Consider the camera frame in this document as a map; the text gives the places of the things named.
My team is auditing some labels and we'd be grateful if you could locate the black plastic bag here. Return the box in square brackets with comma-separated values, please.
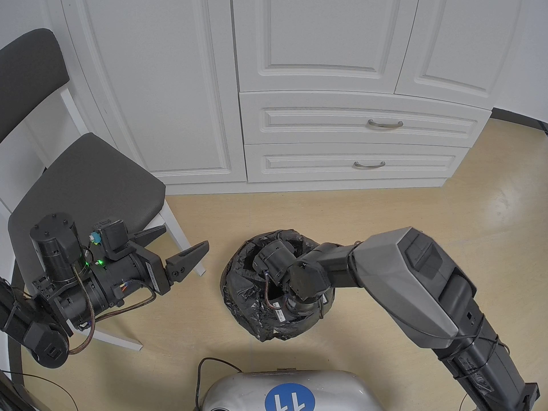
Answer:
[220, 229, 337, 341]

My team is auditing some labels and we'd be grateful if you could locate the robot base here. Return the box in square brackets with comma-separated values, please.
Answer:
[201, 368, 384, 411]

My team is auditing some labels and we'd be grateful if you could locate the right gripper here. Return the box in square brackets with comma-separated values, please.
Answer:
[269, 291, 328, 322]

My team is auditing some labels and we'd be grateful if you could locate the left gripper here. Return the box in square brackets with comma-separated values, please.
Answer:
[70, 224, 211, 321]

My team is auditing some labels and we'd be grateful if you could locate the white wardrobe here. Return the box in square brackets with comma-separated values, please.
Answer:
[41, 0, 526, 197]

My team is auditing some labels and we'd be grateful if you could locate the black cable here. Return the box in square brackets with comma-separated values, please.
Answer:
[195, 357, 245, 411]
[0, 371, 74, 411]

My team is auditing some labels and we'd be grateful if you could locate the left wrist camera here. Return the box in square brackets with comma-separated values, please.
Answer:
[90, 218, 130, 261]

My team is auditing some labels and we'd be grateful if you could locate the grey cushioned white chair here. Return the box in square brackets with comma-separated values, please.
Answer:
[0, 28, 207, 352]

